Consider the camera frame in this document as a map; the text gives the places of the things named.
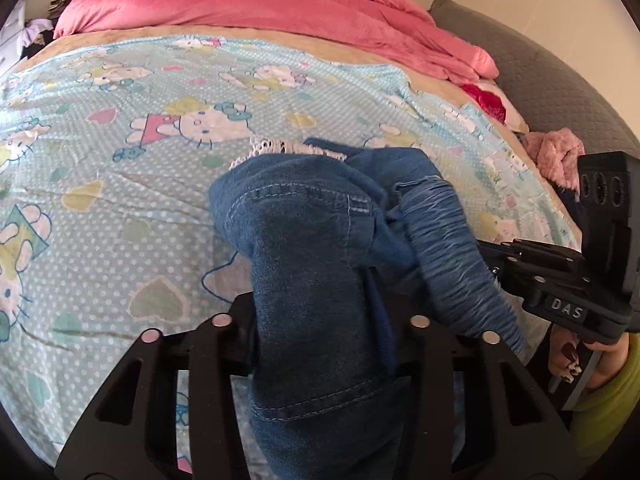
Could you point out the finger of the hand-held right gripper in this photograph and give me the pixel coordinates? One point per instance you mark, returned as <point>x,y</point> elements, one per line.
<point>520,275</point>
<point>540,252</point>

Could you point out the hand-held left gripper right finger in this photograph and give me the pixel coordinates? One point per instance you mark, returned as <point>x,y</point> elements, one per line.
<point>384,330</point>

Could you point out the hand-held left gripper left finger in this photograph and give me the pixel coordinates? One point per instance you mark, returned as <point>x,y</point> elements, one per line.
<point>240,330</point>

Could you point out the blue denim pants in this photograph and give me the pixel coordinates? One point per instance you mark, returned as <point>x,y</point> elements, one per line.
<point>310,260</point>

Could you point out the person's right forearm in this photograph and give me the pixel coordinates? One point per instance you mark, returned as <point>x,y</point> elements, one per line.
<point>610,420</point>

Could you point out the person's right hand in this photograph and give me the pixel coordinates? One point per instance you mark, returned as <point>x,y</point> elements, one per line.
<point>612,360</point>

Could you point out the dark navy cloth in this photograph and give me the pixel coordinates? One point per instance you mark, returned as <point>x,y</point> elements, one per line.
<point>570,202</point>

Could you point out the pink fuzzy garment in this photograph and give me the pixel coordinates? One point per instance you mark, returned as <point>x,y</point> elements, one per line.
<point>555,150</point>

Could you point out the red and white pillow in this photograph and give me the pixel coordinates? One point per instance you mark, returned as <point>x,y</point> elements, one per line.
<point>487,102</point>

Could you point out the blue cartoon-print blanket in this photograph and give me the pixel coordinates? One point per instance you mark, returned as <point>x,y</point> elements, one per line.
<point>125,200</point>

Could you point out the grey quilted headboard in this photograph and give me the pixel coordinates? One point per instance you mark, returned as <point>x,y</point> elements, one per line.
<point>550,75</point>

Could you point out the white lace-trimmed garment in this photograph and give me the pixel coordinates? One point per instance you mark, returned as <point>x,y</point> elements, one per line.
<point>270,146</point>

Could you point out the pink duvet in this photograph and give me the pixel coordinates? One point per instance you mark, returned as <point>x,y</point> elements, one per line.
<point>250,5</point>

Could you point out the light purple cloth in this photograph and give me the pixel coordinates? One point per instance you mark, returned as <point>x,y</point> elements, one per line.
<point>36,35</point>

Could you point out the dark clothes pile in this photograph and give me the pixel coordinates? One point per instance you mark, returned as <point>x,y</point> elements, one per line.
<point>67,2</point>

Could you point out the white dresser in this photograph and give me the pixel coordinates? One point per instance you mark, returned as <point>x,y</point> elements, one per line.
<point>10,35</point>

